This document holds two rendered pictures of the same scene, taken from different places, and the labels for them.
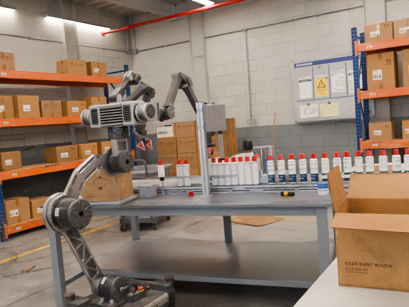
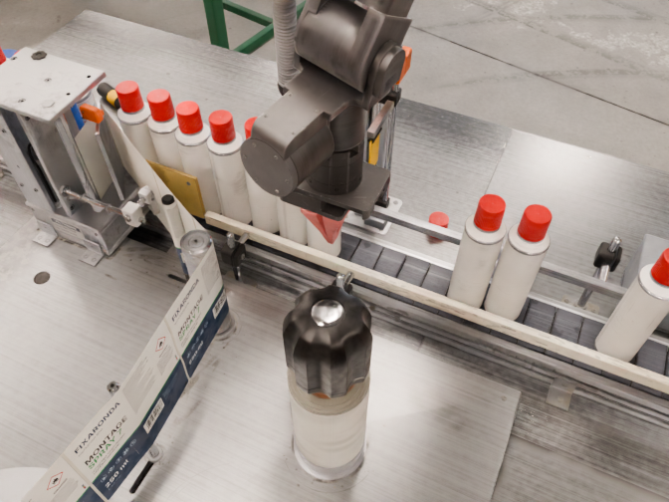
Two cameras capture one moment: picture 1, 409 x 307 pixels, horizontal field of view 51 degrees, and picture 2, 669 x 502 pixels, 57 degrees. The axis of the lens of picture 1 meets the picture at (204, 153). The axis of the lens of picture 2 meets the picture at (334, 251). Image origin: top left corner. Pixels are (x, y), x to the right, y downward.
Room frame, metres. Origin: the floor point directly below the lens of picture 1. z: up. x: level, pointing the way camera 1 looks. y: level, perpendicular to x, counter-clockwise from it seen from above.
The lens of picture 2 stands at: (3.80, 0.00, 1.62)
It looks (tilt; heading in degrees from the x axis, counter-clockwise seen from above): 51 degrees down; 184
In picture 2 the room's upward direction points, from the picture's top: straight up
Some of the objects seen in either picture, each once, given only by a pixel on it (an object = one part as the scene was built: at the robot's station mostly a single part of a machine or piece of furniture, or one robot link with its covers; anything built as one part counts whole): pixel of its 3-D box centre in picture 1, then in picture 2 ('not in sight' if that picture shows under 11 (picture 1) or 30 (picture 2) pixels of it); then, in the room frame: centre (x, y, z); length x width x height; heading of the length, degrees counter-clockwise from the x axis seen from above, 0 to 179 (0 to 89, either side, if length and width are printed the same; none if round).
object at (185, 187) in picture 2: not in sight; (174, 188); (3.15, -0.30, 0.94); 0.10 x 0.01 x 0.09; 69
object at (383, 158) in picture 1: (383, 165); not in sight; (2.80, -1.15, 0.98); 0.05 x 0.05 x 0.20
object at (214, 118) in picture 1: (212, 117); not in sight; (3.11, -0.08, 1.38); 0.17 x 0.10 x 0.19; 124
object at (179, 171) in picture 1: (179, 173); (518, 265); (3.30, 0.20, 0.98); 0.05 x 0.05 x 0.20
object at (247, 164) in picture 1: (248, 170); (172, 149); (3.11, -0.30, 0.98); 0.05 x 0.05 x 0.20
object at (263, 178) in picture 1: (264, 164); (73, 154); (3.17, -0.43, 1.01); 0.14 x 0.13 x 0.26; 69
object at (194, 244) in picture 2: not in sight; (208, 286); (3.36, -0.20, 0.97); 0.05 x 0.05 x 0.19
